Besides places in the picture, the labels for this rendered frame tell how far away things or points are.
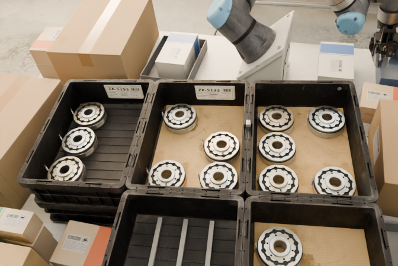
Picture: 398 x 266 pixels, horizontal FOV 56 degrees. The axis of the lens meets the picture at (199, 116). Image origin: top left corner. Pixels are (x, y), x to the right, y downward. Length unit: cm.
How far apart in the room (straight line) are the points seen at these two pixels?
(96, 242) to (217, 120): 50
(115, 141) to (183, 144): 22
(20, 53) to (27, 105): 201
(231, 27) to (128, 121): 47
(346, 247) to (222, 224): 30
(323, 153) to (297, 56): 60
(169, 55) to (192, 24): 159
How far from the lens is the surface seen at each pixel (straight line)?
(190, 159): 111
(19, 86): 144
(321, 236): 99
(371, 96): 139
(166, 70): 151
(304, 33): 295
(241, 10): 134
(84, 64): 150
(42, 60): 170
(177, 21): 315
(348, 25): 120
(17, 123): 130
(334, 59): 148
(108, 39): 149
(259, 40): 135
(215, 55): 163
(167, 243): 99
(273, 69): 133
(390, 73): 157
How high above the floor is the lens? 172
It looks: 48 degrees down
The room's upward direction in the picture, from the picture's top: 9 degrees counter-clockwise
